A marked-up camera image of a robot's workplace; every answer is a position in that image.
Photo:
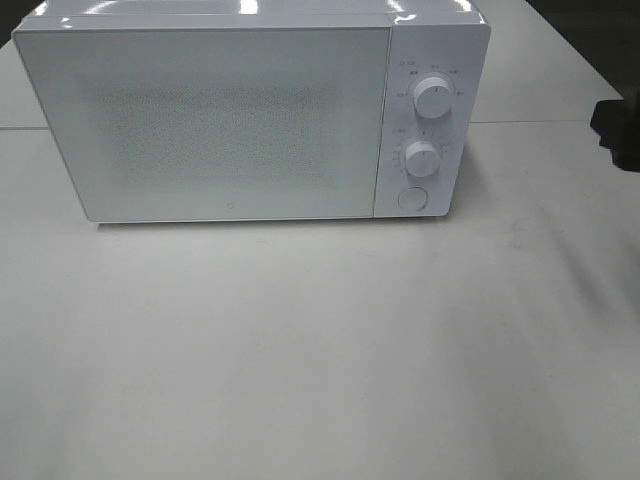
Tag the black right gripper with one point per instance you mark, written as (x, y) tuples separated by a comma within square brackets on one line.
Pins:
[(616, 122)]

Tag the white dial knob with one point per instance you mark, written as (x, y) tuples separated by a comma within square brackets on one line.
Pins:
[(432, 95), (421, 159)]

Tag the round white door button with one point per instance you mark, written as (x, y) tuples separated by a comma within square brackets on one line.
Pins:
[(413, 199)]

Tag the white microwave door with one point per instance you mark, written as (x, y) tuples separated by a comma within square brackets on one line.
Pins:
[(214, 125)]

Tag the white microwave oven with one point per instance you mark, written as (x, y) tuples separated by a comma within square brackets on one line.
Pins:
[(448, 37)]

